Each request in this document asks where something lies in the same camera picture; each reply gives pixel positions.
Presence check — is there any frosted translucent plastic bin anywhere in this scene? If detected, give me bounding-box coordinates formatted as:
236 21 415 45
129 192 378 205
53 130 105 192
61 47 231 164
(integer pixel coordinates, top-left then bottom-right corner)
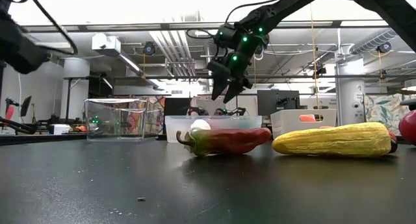
164 115 263 143

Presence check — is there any white plastic basket with handles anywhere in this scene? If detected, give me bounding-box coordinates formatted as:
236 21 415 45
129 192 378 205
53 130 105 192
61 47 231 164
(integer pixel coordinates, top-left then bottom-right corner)
270 108 337 140

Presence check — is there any orange-patterned fabric panel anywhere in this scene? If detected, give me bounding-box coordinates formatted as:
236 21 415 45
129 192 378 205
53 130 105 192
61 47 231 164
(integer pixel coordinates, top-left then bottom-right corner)
110 95 166 136

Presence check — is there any clear acrylic box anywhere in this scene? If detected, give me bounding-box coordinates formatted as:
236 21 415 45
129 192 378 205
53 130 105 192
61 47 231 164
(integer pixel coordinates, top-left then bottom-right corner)
83 98 165 143

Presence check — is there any white cauliflower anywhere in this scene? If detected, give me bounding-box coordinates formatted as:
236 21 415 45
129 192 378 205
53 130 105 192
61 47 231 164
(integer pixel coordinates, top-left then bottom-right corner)
189 119 211 131

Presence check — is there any white round pillar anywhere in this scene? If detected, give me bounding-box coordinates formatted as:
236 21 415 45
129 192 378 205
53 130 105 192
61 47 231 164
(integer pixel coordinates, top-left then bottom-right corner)
61 58 90 121

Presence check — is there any yellow corn cob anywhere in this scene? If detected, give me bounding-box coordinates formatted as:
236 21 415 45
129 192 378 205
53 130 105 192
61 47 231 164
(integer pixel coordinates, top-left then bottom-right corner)
272 121 393 158

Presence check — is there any black ceiling-mounted reel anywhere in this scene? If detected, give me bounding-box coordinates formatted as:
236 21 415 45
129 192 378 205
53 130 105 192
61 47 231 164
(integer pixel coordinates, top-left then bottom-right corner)
143 41 156 56
376 41 393 54

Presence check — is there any black computer monitor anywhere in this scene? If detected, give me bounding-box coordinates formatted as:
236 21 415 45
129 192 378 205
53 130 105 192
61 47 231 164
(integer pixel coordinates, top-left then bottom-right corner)
256 90 300 116

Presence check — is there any leaf-patterned fabric panel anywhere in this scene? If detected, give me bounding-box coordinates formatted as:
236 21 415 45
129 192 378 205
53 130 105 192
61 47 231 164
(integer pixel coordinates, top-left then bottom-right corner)
363 93 416 136

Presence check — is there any red apple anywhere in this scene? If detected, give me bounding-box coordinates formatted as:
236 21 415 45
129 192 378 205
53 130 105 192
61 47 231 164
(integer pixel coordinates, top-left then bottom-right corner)
398 109 416 146

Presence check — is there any red and green chili pepper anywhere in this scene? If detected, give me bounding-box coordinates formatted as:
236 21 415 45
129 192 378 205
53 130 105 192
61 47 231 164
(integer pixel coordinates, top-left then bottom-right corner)
175 127 272 158

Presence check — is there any silver ribbed ceiling duct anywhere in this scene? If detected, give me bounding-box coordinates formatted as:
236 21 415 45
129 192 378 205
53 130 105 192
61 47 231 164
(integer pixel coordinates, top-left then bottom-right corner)
349 29 399 55

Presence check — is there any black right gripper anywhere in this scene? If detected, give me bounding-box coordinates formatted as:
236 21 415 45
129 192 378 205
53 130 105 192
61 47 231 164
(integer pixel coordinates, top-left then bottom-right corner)
206 51 254 104

